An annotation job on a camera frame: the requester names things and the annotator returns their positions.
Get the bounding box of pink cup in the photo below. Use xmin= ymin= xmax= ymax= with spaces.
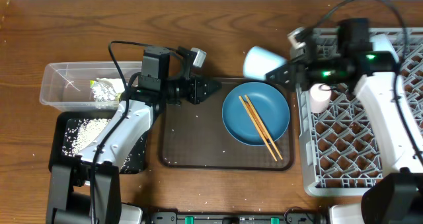
xmin=309 ymin=83 xmax=332 ymax=114

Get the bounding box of light blue cup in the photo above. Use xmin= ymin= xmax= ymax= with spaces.
xmin=243 ymin=46 xmax=287 ymax=81

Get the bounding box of yellow snack wrapper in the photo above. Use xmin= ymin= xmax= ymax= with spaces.
xmin=90 ymin=78 xmax=124 ymax=102

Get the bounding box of pile of white rice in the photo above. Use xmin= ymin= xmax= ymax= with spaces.
xmin=61 ymin=118 xmax=147 ymax=174

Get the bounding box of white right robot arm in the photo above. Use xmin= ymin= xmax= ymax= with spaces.
xmin=265 ymin=19 xmax=422 ymax=223

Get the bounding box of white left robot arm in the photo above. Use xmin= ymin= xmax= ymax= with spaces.
xmin=46 ymin=44 xmax=221 ymax=223

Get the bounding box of grey dishwasher rack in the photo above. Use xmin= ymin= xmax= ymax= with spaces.
xmin=296 ymin=27 xmax=422 ymax=197

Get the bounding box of clear plastic waste bin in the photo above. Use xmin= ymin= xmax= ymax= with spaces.
xmin=38 ymin=61 xmax=146 ymax=112

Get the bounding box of black waste tray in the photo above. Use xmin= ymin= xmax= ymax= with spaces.
xmin=48 ymin=110 xmax=147 ymax=174

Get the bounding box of right wooden chopstick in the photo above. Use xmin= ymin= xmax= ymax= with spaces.
xmin=245 ymin=94 xmax=283 ymax=160

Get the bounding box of wooden chopstick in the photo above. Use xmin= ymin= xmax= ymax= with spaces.
xmin=238 ymin=96 xmax=278 ymax=161
xmin=245 ymin=94 xmax=283 ymax=160

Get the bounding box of brown serving tray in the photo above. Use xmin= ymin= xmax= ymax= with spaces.
xmin=159 ymin=78 xmax=295 ymax=172

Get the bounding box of dark blue plate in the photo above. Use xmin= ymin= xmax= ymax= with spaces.
xmin=222 ymin=82 xmax=290 ymax=146

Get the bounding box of left wooden chopstick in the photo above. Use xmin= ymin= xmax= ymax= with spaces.
xmin=238 ymin=96 xmax=278 ymax=161

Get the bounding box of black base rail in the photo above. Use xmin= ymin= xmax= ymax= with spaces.
xmin=141 ymin=209 xmax=330 ymax=224

